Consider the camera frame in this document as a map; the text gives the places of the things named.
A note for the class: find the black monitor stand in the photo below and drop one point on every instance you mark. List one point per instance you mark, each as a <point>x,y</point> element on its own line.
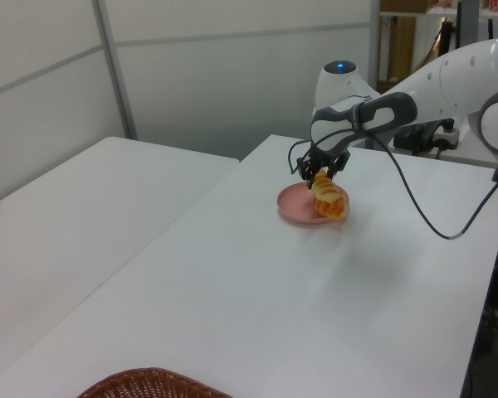
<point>447,37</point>

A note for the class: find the wooden cabinet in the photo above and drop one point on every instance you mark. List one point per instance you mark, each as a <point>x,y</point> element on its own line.
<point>400,49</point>

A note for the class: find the black power box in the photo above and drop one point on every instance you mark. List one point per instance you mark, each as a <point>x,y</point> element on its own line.
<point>411,141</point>

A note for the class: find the brown woven basket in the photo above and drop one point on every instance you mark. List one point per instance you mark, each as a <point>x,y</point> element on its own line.
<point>149,385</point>

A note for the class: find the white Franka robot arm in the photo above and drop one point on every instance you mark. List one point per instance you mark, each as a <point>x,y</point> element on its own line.
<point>452,83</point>

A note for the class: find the emergency stop button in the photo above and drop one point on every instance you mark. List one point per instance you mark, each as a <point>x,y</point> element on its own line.
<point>447,134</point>

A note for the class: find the grey partition post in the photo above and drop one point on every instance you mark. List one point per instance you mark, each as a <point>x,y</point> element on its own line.
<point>116,70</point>

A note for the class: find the braided bread loaf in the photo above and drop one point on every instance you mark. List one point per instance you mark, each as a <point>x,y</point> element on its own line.
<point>334,209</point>

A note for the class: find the striped bread roll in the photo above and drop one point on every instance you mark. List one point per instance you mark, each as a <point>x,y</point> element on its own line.
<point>325,186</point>

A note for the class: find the pink plate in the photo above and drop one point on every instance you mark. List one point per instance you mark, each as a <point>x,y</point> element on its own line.
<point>294,205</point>

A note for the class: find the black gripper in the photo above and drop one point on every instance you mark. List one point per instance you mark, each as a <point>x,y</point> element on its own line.
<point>328,156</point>

